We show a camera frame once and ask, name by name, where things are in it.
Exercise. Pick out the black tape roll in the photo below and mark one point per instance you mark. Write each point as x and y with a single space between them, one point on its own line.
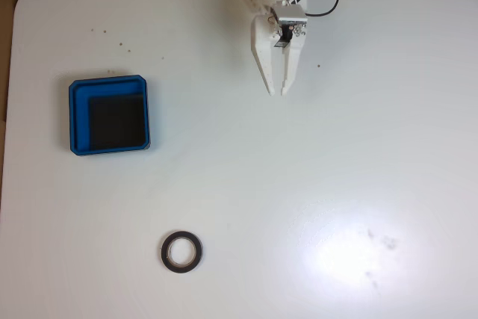
164 253

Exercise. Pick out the blue box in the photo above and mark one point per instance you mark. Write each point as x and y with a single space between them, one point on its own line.
78 117

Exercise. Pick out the white camera box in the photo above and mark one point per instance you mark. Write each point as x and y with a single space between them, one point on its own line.
289 12

